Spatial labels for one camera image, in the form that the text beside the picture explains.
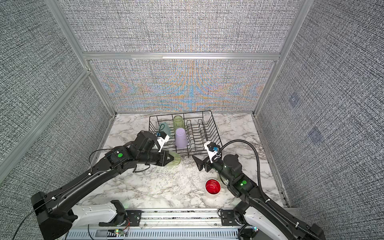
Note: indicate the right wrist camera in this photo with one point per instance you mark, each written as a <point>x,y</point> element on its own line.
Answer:
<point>213,150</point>

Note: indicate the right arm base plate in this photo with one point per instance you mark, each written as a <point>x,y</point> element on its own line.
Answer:
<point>228,218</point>

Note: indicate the lilac plastic cup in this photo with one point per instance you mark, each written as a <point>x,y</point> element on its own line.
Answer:
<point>181,140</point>

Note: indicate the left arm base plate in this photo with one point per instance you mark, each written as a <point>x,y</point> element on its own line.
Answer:
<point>131,218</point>

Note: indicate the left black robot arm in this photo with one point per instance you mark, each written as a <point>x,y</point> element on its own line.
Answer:
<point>54,210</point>

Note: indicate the tall green glass cup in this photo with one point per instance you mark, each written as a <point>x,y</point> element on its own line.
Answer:
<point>178,123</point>

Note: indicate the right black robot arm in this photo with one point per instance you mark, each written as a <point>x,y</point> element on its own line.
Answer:
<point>256,208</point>

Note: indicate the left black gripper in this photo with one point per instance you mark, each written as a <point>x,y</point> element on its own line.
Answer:
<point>164,161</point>

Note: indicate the teal translucent cup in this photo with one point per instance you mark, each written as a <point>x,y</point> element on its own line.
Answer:
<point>164,127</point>

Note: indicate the black wire dish rack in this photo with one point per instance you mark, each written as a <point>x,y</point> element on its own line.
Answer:
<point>200,127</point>

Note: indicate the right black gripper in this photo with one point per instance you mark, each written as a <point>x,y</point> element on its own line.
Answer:
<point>202,163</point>

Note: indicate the red and white cup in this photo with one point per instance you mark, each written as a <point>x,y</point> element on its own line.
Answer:
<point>212,188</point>

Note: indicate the aluminium front rail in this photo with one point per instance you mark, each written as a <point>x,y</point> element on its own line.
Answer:
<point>171,224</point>

